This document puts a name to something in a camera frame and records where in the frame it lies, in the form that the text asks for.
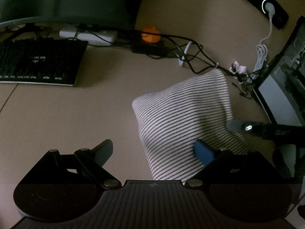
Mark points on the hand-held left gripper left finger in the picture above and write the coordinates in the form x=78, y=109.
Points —
x=104, y=149

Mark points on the lit curved monitor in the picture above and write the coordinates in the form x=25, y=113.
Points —
x=278, y=88

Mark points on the small pink trinket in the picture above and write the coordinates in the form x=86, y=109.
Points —
x=237, y=68

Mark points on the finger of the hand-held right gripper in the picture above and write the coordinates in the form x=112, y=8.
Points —
x=262, y=128

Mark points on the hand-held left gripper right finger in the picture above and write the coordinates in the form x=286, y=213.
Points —
x=203, y=152

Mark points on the black power adapter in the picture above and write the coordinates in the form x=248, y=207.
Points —
x=149, y=49

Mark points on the striped grey garment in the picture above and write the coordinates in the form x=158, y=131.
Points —
x=181, y=116

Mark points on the black keyboard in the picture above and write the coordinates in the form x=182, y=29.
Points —
x=40, y=60

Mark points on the dark computer monitor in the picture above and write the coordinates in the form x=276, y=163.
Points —
x=71, y=0

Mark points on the small orange figure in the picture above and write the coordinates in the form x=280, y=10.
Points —
x=150, y=35

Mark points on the white power strip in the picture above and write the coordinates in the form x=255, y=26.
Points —
x=95, y=37

